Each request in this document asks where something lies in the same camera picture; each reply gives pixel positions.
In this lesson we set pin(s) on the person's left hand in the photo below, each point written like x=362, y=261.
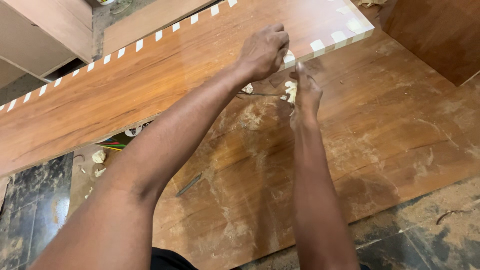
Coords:
x=260, y=54

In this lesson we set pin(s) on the person's right hand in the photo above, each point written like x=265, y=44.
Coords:
x=305, y=99

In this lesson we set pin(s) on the person's right fingers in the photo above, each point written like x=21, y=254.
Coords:
x=300, y=72

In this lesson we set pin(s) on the person's left fingers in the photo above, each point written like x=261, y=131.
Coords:
x=282, y=39

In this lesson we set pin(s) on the peeled masking tape strip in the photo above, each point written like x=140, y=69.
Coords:
x=289, y=58

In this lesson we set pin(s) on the tape wad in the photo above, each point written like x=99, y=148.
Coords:
x=291, y=90

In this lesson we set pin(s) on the small crumpled tape ball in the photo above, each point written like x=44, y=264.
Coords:
x=247, y=89

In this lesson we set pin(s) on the crumpled tape heap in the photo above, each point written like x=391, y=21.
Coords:
x=370, y=2

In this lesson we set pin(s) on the large brown laminate sheet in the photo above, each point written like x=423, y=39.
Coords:
x=375, y=142

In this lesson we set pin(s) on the dark brown wooden cabinet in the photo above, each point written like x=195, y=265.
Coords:
x=438, y=33

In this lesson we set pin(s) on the grey metal file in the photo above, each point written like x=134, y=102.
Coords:
x=189, y=185

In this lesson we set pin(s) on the long brown laminate board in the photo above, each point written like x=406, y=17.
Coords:
x=131, y=97

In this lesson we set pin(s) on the row of masking tape pieces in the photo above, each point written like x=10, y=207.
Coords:
x=120, y=51

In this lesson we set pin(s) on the white and black object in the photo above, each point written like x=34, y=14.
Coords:
x=134, y=130

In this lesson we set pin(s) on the colourful striped packet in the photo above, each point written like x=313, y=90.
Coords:
x=112, y=144

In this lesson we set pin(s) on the curved brown edge strip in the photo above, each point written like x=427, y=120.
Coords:
x=451, y=214

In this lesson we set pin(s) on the small crumpled tape scrap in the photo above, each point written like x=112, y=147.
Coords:
x=99, y=172

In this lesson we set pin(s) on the person's black shorts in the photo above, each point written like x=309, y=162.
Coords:
x=170, y=259

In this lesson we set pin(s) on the light brown wooden cabinet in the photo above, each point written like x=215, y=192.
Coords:
x=41, y=33

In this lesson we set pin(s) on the tiny tape scrap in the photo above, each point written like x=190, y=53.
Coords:
x=89, y=192

